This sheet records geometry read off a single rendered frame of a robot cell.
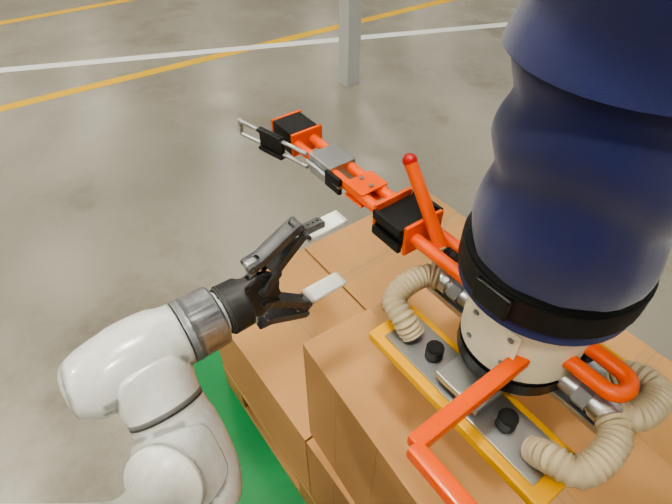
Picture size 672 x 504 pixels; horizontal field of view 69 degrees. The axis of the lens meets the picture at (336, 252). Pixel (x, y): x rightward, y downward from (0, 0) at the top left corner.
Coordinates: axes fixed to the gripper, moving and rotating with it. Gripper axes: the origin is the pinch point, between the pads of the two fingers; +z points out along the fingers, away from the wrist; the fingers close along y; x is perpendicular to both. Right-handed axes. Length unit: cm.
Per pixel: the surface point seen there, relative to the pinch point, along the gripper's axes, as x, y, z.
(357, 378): 6.9, 28.7, 0.0
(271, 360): -31, 69, -1
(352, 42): -242, 89, 196
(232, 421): -49, 123, -13
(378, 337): 10.9, 11.1, 0.4
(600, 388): 38.8, -0.6, 11.3
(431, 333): 15.7, 10.6, 7.6
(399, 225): 2.6, -1.6, 11.0
